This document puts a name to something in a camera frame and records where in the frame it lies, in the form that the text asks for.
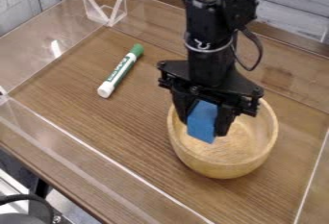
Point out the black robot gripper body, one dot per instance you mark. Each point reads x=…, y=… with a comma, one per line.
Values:
x=208, y=76

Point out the light brown wooden bowl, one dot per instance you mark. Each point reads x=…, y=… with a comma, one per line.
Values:
x=234, y=155

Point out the clear acrylic tray wall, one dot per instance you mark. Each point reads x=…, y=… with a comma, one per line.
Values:
x=101, y=149

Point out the blue rectangular block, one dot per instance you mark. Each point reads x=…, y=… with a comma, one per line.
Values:
x=200, y=121

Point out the black metal table frame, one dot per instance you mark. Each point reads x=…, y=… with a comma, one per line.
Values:
x=41, y=212

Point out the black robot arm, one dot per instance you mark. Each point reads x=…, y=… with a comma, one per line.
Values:
x=214, y=22

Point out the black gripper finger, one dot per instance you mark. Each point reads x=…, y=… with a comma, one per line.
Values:
x=184, y=102
x=226, y=114

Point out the green and white marker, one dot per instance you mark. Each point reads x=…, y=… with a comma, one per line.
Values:
x=107, y=87

